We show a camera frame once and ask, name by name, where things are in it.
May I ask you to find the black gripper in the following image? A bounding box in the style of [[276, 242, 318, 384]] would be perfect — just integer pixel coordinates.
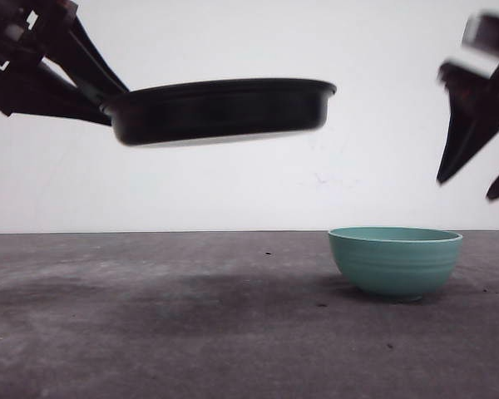
[[0, 1, 129, 126], [437, 12, 499, 184]]

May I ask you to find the black frying pan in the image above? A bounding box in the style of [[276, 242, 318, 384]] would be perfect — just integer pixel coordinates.
[[101, 77, 337, 147]]

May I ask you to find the teal ceramic bowl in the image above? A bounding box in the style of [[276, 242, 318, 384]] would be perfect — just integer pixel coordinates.
[[328, 226, 462, 301]]

